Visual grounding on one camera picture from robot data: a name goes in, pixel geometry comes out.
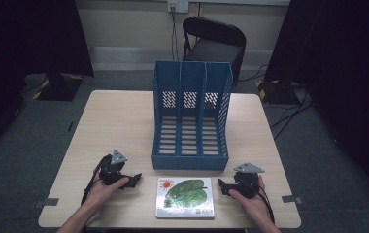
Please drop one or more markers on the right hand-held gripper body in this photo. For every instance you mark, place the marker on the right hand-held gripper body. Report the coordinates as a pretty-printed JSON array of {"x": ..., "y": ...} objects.
[{"x": 247, "y": 181}]

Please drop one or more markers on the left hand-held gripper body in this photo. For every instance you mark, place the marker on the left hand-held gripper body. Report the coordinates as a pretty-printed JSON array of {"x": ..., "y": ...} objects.
[{"x": 112, "y": 168}]

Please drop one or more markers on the green leaf picture book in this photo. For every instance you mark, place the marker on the green leaf picture book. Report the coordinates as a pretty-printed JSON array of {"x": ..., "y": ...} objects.
[{"x": 185, "y": 198}]

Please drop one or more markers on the blue file rack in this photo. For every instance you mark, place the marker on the blue file rack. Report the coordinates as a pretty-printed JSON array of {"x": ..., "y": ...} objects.
[{"x": 189, "y": 158}]

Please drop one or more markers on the person's right hand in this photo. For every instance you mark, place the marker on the person's right hand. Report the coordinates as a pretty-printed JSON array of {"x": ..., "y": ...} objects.
[{"x": 253, "y": 204}]

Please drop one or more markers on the person's left hand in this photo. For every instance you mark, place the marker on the person's left hand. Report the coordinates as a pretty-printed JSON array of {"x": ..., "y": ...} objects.
[{"x": 103, "y": 193}]

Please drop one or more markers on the grey tape strip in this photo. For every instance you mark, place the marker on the grey tape strip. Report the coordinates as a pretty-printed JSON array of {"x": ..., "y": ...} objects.
[
  {"x": 292, "y": 199},
  {"x": 48, "y": 202}
]

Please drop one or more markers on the black stand base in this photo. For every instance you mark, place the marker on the black stand base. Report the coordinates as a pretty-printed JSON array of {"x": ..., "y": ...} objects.
[
  {"x": 59, "y": 88},
  {"x": 275, "y": 92}
]

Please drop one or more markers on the black folding chair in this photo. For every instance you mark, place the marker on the black folding chair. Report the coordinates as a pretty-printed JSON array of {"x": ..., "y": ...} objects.
[{"x": 216, "y": 48}]

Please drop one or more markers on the black curtain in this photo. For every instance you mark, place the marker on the black curtain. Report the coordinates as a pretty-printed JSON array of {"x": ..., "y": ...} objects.
[
  {"x": 344, "y": 64},
  {"x": 17, "y": 48}
]

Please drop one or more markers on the white wall socket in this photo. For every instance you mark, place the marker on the white wall socket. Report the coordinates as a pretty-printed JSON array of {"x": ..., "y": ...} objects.
[{"x": 178, "y": 6}]

